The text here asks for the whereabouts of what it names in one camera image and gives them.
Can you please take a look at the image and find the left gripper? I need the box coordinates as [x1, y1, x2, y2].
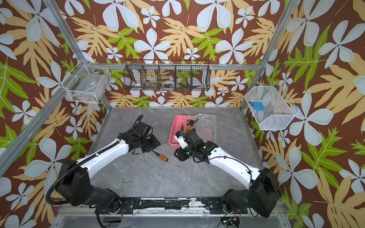
[141, 134, 163, 153]

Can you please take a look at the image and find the pink plastic tool box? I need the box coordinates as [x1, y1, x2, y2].
[168, 114, 217, 150]

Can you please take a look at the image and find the yellow black nut driver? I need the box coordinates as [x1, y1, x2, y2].
[186, 118, 195, 131]

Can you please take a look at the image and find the orange handled screwdriver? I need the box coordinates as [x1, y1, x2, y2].
[153, 151, 168, 162]

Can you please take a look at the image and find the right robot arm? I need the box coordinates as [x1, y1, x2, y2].
[174, 129, 282, 218]

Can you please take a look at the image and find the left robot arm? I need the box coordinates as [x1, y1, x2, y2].
[46, 120, 160, 212]

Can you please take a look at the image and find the blue object in basket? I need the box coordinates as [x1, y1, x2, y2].
[252, 102, 264, 111]

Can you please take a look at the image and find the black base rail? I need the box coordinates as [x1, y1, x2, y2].
[95, 197, 249, 215]

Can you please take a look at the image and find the black wire basket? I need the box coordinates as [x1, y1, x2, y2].
[122, 59, 211, 91]

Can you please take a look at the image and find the white wire basket left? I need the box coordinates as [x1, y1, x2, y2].
[63, 63, 111, 104]

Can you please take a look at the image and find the white wire basket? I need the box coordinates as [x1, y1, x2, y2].
[63, 63, 111, 104]
[245, 84, 299, 131]

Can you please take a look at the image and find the white wire basket right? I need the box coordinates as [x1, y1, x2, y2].
[245, 84, 299, 131]

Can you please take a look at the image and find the aluminium frame post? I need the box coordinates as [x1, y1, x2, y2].
[44, 1, 111, 111]

